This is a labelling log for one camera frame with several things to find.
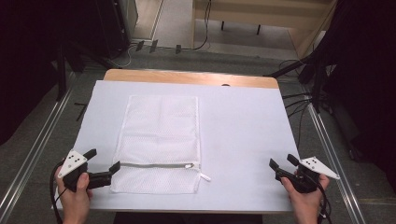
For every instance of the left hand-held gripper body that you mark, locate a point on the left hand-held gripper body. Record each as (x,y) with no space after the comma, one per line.
(72,161)

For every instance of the white table cover sheet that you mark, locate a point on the white table cover sheet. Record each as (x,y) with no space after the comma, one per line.
(243,130)

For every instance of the black metal stand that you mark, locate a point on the black metal stand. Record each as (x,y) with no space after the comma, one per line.
(62,71)
(316,81)

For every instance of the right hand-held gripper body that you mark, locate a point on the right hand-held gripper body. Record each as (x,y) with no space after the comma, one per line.
(306,180)

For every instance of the metal floor rail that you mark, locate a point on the metal floor rail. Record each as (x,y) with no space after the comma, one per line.
(334,161)
(34,149)

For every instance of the white mesh laundry bag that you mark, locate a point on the white mesh laundry bag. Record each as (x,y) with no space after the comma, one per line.
(160,137)

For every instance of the light wooden platform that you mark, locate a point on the light wooden platform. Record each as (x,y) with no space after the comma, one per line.
(264,15)

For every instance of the wooden table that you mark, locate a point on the wooden table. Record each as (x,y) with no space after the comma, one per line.
(186,76)

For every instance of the person's right hand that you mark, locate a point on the person's right hand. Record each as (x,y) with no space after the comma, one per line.
(306,202)

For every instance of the black curtain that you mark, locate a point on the black curtain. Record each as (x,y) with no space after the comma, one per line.
(364,62)
(28,46)

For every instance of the person's dark clothing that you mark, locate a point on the person's dark clothing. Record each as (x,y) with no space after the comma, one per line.
(186,218)

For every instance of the person's left hand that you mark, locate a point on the person's left hand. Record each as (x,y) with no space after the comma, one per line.
(74,200)

